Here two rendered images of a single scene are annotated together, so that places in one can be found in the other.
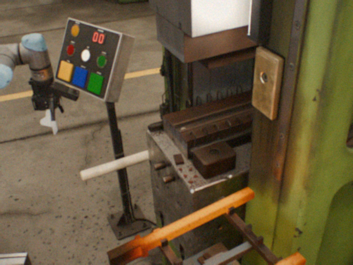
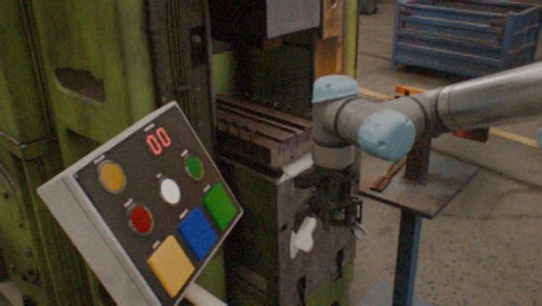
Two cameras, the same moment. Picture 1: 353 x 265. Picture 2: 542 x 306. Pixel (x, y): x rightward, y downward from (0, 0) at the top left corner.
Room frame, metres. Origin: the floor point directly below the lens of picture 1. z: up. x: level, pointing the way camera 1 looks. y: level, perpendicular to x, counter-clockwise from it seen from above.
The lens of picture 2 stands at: (1.72, 1.18, 1.55)
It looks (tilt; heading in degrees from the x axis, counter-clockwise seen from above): 25 degrees down; 247
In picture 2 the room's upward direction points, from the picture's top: 1 degrees counter-clockwise
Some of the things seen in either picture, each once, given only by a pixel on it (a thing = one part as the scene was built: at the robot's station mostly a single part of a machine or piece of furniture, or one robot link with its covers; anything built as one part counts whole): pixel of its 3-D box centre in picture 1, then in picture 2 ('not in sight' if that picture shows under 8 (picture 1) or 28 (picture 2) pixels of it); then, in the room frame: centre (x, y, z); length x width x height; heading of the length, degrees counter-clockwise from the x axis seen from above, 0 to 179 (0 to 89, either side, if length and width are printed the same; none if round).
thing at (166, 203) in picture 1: (232, 180); (255, 195); (1.18, -0.23, 0.69); 0.56 x 0.38 x 0.45; 113
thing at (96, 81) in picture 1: (96, 83); (218, 207); (1.47, 0.30, 1.01); 0.07 x 0.05 x 0.07; 48
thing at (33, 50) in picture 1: (35, 51); (335, 110); (1.29, 0.45, 1.23); 0.09 x 0.08 x 0.11; 98
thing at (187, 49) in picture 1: (229, 23); (237, 4); (1.23, -0.20, 1.32); 0.42 x 0.20 x 0.10; 113
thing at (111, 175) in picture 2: (75, 30); (111, 176); (1.67, 0.39, 1.16); 0.05 x 0.03 x 0.04; 23
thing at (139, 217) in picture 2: (70, 50); (140, 220); (1.63, 0.42, 1.09); 0.05 x 0.03 x 0.04; 23
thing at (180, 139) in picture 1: (225, 118); (243, 126); (1.23, -0.20, 0.96); 0.42 x 0.20 x 0.09; 113
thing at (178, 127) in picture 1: (229, 113); (248, 112); (1.21, -0.21, 0.99); 0.42 x 0.05 x 0.01; 113
